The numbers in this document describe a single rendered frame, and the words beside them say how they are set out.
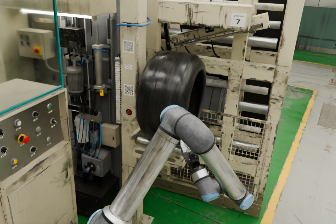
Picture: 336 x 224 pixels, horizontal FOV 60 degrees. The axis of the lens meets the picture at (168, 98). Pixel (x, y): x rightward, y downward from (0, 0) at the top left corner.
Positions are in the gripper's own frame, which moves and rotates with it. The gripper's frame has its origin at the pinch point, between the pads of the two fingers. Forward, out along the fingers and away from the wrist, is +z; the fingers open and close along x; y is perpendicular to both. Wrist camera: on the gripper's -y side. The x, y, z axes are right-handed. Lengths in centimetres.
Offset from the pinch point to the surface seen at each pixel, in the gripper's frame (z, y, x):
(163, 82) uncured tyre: 28.6, -20.5, 1.2
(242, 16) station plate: 47, -26, 62
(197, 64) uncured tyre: 34.2, -15.4, 25.8
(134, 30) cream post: 68, -24, -1
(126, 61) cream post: 60, -8, -12
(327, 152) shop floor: -33, 202, 189
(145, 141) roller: 15.0, 21.2, -19.8
